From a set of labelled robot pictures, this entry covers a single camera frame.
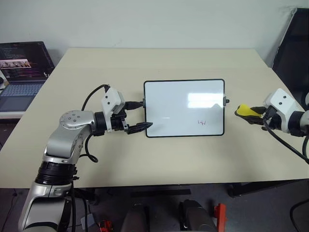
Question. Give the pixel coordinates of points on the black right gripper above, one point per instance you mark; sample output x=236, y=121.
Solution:
x=269, y=119

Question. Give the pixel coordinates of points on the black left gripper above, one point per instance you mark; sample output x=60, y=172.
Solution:
x=119, y=120

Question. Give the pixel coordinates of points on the yellow and black eraser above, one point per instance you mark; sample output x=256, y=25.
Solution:
x=243, y=109

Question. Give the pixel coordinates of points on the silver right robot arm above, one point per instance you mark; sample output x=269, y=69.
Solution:
x=300, y=122

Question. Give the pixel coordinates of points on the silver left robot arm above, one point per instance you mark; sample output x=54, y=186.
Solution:
x=70, y=145

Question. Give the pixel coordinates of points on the black framed whiteboard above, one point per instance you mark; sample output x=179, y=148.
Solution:
x=178, y=108

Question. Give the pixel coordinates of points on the black upright panel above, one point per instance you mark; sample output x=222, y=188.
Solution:
x=294, y=60

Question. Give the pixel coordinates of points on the black table leg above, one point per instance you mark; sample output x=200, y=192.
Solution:
x=256, y=187

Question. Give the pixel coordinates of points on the dark rounded shape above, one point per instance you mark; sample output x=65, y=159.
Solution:
x=196, y=216

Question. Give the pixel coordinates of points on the open blue laptop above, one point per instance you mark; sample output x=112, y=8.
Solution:
x=21, y=79

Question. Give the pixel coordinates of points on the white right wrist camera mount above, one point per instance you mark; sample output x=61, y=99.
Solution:
x=282, y=104

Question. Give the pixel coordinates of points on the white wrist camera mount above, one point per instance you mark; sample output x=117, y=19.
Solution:
x=282, y=104
x=111, y=97

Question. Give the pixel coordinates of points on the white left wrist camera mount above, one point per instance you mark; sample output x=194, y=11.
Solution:
x=111, y=97

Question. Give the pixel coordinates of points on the black table frame bar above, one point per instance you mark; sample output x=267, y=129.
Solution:
x=160, y=192

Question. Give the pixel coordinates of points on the red orange bracket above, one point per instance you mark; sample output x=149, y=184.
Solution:
x=105, y=226
x=220, y=217

